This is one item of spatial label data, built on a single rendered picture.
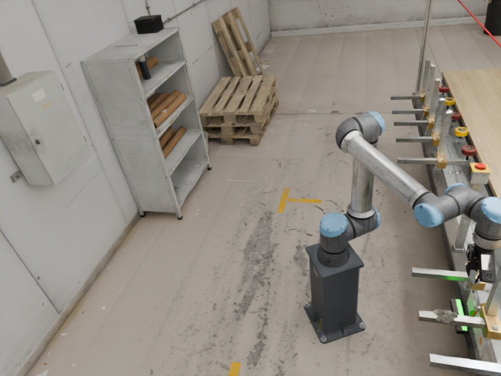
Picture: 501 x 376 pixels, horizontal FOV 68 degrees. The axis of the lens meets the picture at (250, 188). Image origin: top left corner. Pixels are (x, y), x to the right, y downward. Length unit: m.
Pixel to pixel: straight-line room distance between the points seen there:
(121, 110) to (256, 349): 2.07
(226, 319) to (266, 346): 0.36
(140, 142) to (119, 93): 0.44
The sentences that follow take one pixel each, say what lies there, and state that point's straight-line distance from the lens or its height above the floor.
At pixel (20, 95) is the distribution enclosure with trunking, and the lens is 2.51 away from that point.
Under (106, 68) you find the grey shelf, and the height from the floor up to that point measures 1.49.
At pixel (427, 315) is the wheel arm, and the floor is 0.86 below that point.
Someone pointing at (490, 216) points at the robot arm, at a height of 1.36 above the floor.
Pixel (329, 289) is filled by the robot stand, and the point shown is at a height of 0.47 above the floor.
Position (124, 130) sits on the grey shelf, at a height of 0.97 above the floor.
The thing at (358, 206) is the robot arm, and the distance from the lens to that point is 2.07.
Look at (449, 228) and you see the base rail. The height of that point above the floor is 0.70.
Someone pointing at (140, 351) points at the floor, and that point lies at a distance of 2.84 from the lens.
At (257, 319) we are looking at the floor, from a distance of 2.75.
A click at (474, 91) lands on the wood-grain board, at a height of 0.90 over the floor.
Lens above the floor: 2.25
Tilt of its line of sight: 35 degrees down
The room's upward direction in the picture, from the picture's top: 9 degrees counter-clockwise
